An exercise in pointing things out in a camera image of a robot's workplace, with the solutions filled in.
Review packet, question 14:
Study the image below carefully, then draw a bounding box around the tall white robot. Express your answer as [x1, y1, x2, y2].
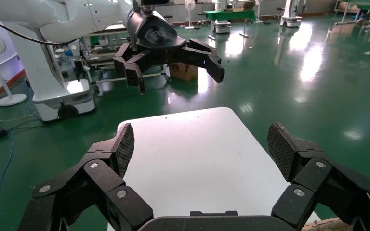
[280, 0, 303, 28]

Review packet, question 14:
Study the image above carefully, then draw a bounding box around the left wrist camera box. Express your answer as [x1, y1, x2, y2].
[139, 0, 170, 7]

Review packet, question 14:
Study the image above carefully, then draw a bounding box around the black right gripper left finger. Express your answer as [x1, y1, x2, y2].
[17, 122, 154, 231]

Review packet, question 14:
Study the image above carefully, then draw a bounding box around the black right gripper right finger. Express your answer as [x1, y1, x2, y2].
[266, 122, 370, 231]

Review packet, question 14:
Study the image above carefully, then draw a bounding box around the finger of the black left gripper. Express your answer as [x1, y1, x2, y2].
[113, 43, 160, 96]
[180, 38, 225, 84]

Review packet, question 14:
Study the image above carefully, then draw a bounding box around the green cloth covered table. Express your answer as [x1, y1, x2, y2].
[205, 9, 256, 39]

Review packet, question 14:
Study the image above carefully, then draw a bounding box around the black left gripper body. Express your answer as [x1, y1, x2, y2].
[126, 9, 186, 65]

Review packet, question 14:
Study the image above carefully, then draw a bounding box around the small brown cardboard box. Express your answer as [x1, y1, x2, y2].
[169, 62, 199, 82]

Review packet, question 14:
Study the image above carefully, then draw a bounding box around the low white robot base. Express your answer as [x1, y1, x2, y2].
[212, 19, 232, 34]

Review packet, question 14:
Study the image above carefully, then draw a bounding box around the white robot torso and base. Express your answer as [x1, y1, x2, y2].
[8, 27, 97, 122]

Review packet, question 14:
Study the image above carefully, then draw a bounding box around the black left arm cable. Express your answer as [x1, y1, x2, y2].
[0, 16, 81, 46]

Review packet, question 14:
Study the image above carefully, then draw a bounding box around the metal wheeled trolley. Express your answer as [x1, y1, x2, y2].
[76, 22, 170, 93]

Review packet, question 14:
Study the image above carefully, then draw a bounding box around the small white standing fan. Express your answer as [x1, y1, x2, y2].
[184, 0, 196, 30]

